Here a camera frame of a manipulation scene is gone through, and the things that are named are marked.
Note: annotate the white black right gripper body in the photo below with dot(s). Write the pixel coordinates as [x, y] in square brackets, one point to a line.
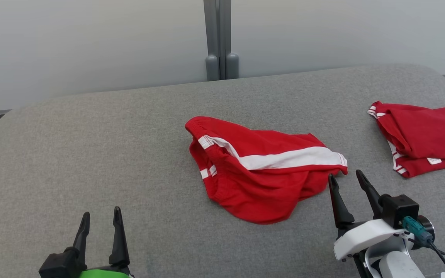
[365, 235]

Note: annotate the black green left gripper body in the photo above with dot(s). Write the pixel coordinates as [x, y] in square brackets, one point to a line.
[72, 268]

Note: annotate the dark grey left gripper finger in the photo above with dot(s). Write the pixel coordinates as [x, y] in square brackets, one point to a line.
[81, 235]
[119, 239]

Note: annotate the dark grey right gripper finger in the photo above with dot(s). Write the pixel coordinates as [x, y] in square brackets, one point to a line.
[340, 204]
[369, 193]

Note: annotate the red white baseball jersey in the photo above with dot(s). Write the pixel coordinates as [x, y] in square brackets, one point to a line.
[427, 131]

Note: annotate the red shorts with white stripe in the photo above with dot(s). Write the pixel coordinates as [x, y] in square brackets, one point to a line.
[257, 185]

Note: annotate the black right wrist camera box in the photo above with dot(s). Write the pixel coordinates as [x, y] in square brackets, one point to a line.
[400, 210]

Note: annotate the grey metal double partition post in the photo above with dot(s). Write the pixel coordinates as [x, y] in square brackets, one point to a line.
[218, 38]

